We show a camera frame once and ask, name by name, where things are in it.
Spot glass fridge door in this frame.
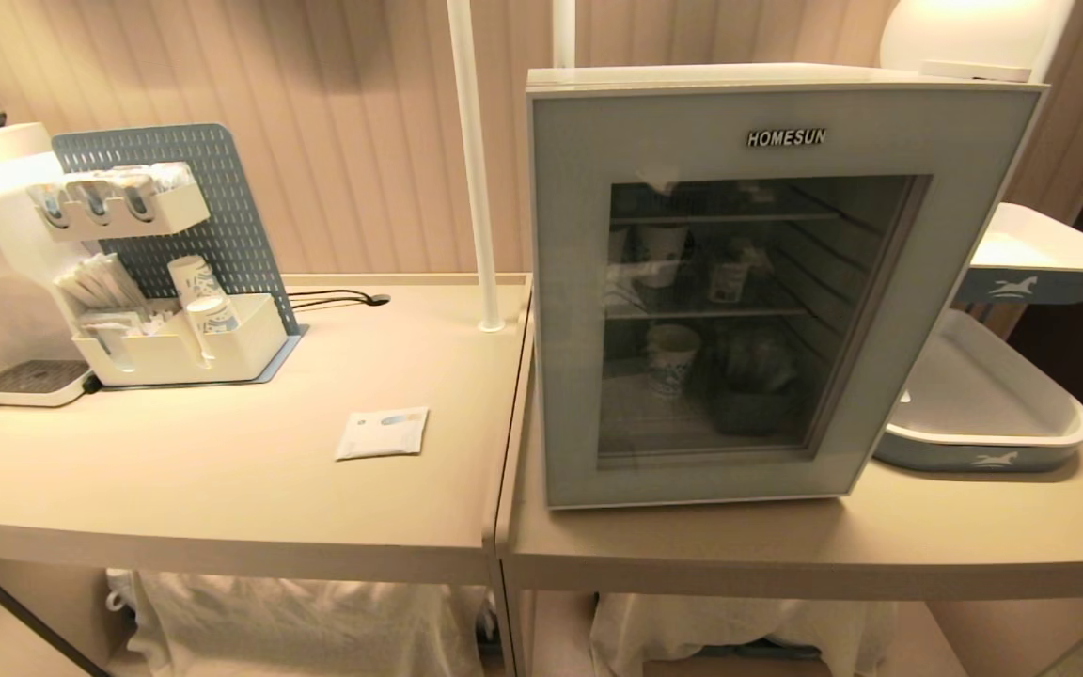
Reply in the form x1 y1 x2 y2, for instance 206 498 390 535
527 85 1043 511

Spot printed paper cup stack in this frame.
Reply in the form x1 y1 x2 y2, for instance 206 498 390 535
167 255 240 335

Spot grey mini fridge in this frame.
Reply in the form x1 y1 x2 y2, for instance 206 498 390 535
525 62 1050 511

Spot white paper sachet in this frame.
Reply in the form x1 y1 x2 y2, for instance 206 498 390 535
335 406 430 462

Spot white lamp pole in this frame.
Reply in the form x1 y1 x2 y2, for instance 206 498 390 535
447 0 506 334
552 0 577 69

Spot dark bowl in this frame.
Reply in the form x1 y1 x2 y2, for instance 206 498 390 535
708 331 801 436

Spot white organizer tray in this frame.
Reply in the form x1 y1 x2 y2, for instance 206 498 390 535
71 292 290 387

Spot beige table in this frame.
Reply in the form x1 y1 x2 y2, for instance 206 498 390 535
494 310 1083 677
0 273 533 677

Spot white cloth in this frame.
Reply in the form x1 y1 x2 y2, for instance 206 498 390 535
590 592 898 677
106 570 495 677

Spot blue pegboard organizer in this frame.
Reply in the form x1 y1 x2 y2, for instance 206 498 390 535
51 123 308 386

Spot white pegboard shelf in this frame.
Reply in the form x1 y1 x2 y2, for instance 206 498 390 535
27 162 212 244

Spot paper stick packets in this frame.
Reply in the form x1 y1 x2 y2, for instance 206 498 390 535
54 252 149 313

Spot large white blue tray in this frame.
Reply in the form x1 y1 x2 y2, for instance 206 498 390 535
873 308 1083 473

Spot small white blue tray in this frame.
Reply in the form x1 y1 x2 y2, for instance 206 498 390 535
955 202 1083 307

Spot white drip tray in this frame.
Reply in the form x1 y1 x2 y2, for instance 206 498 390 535
0 359 96 408

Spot white lamp shade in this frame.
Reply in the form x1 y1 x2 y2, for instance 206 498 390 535
880 0 1076 84

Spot black cable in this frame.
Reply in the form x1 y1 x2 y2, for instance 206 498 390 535
286 290 391 311

